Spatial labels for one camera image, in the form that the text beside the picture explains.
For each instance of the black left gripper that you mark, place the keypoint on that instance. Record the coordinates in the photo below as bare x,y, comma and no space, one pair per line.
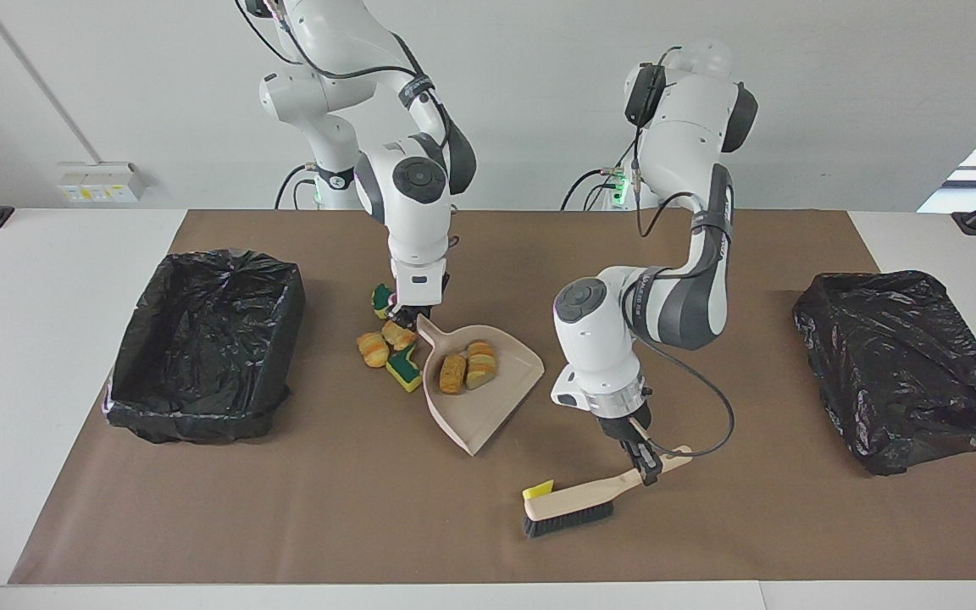
628,426

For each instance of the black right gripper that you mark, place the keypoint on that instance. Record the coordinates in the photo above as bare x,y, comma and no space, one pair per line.
420,307

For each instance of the brown toy bread roll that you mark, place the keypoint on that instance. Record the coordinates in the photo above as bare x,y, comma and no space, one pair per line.
452,374

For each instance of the striped toy bread piece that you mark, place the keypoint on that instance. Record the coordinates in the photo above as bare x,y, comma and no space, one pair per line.
481,364

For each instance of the beige hand brush black bristles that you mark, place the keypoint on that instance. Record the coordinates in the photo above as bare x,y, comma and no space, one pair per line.
573,504

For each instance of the beige plastic dustpan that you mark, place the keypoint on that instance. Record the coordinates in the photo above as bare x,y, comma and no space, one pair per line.
488,415

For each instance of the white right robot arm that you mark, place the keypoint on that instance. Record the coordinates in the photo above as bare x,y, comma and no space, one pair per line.
412,220

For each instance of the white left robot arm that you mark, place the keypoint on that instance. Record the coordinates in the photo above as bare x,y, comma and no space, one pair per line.
598,356

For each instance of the black bag lined bin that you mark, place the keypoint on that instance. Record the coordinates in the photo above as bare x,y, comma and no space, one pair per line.
903,373
141,339

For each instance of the small toy croissant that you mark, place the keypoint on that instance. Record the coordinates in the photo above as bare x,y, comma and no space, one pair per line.
397,335
373,349

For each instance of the green yellow sponge piece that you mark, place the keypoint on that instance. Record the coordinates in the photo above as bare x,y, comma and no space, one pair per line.
403,371
380,298

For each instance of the brown paper table mat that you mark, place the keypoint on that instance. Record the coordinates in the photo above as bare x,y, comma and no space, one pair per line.
751,525

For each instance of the white wall socket box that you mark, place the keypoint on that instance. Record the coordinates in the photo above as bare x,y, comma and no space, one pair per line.
98,182

